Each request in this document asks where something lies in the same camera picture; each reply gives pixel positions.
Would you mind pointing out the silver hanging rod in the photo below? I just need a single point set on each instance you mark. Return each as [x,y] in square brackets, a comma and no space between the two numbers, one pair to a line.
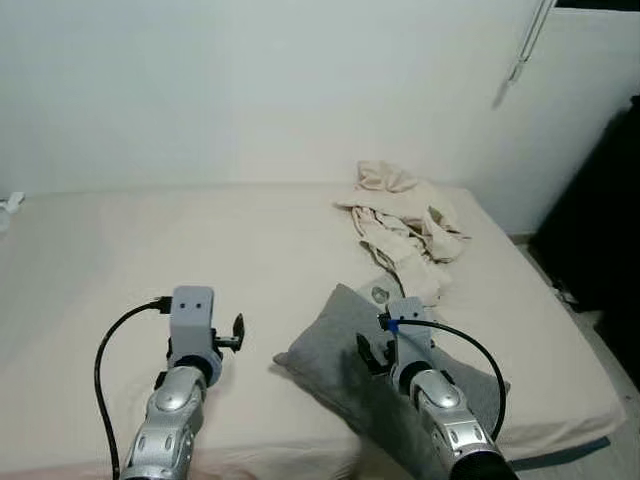
[534,35]

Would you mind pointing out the crumpled beige clothes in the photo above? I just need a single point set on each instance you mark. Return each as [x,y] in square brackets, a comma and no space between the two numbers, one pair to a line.
[400,220]

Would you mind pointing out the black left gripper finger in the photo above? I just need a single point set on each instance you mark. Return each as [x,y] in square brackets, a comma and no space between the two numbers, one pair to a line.
[239,331]

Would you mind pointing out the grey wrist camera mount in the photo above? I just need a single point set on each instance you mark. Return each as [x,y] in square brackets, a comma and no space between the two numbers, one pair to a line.
[192,315]
[410,335]

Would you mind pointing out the grey pillow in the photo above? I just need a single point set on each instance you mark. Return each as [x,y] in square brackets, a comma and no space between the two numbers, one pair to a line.
[335,360]

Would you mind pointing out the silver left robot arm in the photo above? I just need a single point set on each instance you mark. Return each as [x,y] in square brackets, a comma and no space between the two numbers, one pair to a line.
[165,430]

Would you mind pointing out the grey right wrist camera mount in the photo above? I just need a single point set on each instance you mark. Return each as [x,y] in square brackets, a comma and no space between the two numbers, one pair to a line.
[410,335]

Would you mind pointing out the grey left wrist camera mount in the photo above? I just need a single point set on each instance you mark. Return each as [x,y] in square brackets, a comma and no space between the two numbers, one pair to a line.
[192,315]

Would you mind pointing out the small grey printed cloth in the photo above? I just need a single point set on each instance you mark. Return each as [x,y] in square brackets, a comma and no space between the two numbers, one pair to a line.
[378,293]

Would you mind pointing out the black furniture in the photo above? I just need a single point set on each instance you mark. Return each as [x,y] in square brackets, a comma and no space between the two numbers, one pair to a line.
[600,220]

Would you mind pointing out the small white crumpled cloth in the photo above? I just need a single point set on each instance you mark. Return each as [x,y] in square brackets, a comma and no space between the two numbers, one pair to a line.
[10,205]

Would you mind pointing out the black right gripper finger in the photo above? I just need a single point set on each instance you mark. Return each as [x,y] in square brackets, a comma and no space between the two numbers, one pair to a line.
[365,355]

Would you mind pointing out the bed with light sheet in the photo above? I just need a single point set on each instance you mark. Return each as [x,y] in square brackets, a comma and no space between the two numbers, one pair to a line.
[200,260]

